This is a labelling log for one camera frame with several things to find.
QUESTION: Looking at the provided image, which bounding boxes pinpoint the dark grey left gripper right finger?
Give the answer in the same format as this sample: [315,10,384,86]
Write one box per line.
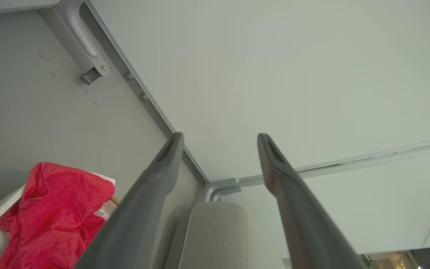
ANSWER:
[257,133,367,269]

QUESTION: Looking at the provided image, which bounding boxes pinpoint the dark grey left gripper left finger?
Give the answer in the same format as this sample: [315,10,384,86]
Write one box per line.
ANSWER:
[75,132,184,269]

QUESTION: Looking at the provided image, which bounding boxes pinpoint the red Bulls jersey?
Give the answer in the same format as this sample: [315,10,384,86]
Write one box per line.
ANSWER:
[0,162,115,269]

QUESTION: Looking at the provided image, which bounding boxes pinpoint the light grey fabric sofa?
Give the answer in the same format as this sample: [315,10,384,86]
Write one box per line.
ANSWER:
[165,202,287,269]

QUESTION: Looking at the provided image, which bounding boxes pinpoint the green potted plant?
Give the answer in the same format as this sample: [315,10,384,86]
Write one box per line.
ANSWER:
[360,254,376,269]

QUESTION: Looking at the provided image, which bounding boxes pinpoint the silver metal latch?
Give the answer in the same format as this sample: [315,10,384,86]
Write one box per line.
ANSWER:
[81,67,102,85]

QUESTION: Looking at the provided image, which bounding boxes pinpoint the grey curved corner bracket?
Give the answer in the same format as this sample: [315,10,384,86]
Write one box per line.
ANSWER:
[203,178,244,202]

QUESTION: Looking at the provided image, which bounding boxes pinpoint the grey frame strip with slots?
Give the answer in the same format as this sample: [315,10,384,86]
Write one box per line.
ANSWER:
[237,136,430,187]

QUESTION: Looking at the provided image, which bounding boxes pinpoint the grey frame strip with bolts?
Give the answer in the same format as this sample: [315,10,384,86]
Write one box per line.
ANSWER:
[80,0,210,183]

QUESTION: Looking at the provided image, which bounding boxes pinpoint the grey metal handle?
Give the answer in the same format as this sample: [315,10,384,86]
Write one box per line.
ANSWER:
[54,0,110,77]

